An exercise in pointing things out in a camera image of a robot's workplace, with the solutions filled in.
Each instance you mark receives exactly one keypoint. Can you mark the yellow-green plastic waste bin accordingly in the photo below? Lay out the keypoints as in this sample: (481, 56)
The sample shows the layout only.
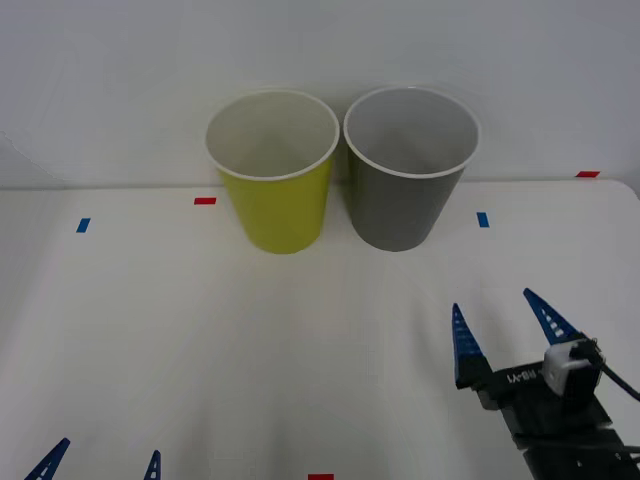
(280, 210)

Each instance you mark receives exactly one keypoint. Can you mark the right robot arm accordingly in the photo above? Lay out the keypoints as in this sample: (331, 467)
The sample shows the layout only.
(575, 457)

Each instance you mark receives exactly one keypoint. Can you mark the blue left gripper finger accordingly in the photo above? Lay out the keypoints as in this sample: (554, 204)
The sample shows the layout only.
(49, 462)
(153, 467)

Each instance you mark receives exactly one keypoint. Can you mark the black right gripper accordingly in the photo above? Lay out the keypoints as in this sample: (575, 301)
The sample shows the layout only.
(530, 405)

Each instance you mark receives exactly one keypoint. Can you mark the grey plastic waste bin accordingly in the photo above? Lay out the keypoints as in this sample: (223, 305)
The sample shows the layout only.
(400, 205)

